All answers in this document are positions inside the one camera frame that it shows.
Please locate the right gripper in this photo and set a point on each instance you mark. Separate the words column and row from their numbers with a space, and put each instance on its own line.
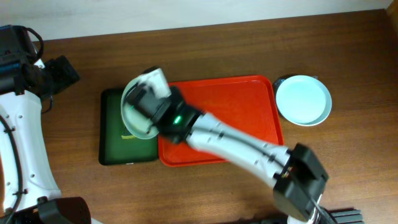
column 144, row 101

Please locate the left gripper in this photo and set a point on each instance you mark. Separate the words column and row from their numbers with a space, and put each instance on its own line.
column 64, row 73

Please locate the mint green plate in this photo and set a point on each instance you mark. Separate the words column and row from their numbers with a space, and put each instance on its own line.
column 137, row 124

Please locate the yellow green scrub sponge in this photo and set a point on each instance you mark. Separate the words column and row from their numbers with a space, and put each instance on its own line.
column 127, row 135

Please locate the light blue plate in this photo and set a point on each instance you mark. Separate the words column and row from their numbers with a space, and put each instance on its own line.
column 299, row 85

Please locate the white plate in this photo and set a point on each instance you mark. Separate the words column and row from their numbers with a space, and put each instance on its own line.
column 305, row 110

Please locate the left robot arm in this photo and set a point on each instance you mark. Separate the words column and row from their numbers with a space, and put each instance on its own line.
column 31, row 194

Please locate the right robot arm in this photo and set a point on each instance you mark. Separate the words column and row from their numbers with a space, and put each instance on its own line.
column 296, row 176

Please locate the black tray with green water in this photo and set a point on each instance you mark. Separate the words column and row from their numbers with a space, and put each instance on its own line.
column 113, row 150

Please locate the red plastic tray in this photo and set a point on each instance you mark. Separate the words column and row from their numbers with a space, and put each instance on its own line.
column 246, row 103

